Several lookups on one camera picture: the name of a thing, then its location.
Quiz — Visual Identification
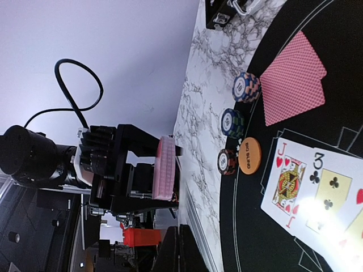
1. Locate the white chip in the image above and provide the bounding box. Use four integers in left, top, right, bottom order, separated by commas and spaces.
232, 72, 261, 103

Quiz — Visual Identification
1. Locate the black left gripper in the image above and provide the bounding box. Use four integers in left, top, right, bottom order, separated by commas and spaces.
89, 124, 179, 214

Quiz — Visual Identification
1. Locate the green 50 chip stack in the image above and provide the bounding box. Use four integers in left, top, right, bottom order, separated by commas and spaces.
221, 108, 244, 139

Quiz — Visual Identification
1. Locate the red playing card deck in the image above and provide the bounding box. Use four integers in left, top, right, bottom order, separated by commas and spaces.
152, 136, 176, 201

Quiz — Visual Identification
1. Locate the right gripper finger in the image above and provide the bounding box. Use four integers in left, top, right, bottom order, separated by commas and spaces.
152, 224, 209, 272

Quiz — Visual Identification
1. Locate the red box in background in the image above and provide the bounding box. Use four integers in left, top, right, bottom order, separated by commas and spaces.
123, 228, 162, 248

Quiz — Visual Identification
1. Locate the orange big blind button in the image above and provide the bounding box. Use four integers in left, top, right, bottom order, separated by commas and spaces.
238, 137, 262, 175

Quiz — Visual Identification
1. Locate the round black poker mat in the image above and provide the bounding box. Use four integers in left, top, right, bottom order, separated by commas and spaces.
220, 1, 362, 271

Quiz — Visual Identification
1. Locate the red card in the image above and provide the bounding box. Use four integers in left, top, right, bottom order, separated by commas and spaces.
261, 31, 327, 82
261, 78, 326, 126

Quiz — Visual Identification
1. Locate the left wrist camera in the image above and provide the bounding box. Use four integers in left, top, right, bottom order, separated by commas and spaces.
73, 126, 117, 186

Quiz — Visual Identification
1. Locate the black poker chip case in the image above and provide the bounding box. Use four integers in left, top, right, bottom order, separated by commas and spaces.
205, 0, 284, 31

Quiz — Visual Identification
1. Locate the three of clubs card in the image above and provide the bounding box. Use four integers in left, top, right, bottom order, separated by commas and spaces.
305, 147, 363, 236

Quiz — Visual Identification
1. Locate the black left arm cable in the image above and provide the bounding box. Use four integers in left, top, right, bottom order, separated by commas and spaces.
24, 58, 104, 131

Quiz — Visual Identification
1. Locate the three of hearts card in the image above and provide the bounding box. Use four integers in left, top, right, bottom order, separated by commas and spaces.
323, 181, 362, 271

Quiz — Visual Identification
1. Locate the jack of hearts card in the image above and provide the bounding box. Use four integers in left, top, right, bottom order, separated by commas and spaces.
261, 137, 313, 236

